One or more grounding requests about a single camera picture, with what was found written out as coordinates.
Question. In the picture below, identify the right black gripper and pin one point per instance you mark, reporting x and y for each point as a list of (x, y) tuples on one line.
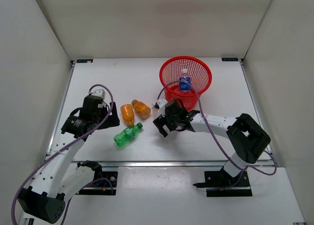
[(161, 121)]

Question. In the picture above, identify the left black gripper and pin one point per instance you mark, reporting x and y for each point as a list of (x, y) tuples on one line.
[(114, 120)]

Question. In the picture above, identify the clear bottle blue label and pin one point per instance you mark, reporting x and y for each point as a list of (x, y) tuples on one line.
[(185, 80)]

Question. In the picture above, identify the clear bottle red label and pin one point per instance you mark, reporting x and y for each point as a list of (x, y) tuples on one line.
[(183, 95)]

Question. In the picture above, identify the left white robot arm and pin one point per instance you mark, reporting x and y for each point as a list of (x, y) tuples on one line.
[(48, 195)]

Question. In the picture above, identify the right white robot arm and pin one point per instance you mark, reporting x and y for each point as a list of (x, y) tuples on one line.
[(247, 137)]

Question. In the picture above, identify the orange juice bottle upright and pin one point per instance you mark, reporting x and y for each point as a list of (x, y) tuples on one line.
[(127, 114)]

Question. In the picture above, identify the green plastic bottle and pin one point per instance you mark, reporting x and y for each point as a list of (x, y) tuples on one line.
[(128, 134)]

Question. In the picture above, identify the orange bottle patterned label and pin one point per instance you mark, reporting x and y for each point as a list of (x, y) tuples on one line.
[(141, 108)]

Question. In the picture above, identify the red plastic mesh basket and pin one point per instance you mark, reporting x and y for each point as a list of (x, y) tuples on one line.
[(171, 71)]

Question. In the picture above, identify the left black table label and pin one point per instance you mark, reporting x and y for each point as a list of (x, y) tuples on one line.
[(84, 60)]

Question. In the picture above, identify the black table label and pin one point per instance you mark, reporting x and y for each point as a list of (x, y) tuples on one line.
[(229, 59), (84, 60)]

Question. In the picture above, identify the right black table label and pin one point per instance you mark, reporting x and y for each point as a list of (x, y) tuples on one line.
[(229, 59)]

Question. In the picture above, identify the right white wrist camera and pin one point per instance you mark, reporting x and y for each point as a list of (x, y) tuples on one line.
[(159, 106)]

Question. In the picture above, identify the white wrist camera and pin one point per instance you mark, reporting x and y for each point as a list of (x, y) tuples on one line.
[(99, 93), (159, 106)]

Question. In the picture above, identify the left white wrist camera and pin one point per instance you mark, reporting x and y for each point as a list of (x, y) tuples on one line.
[(99, 93)]

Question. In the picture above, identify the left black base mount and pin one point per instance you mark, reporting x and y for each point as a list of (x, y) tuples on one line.
[(103, 187)]

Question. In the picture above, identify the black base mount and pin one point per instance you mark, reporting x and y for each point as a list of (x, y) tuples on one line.
[(220, 184), (103, 187)]

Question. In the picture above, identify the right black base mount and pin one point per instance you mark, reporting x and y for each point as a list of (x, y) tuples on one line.
[(220, 184)]

